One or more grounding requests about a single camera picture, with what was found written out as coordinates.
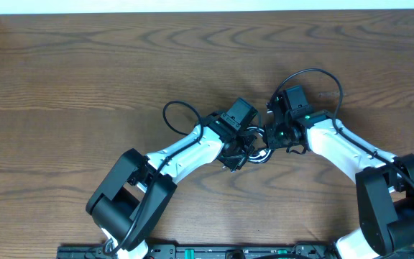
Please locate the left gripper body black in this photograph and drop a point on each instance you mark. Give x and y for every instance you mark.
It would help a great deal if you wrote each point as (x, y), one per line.
(244, 145)

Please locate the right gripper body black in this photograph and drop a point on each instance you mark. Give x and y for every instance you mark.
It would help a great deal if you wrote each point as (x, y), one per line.
(277, 136)

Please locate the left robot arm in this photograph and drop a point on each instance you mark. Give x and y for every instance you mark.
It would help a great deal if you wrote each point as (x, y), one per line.
(132, 197)

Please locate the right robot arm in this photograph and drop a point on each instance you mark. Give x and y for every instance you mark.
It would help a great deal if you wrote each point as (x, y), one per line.
(384, 182)

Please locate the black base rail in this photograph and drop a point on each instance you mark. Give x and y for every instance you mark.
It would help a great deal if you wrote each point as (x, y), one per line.
(171, 251)

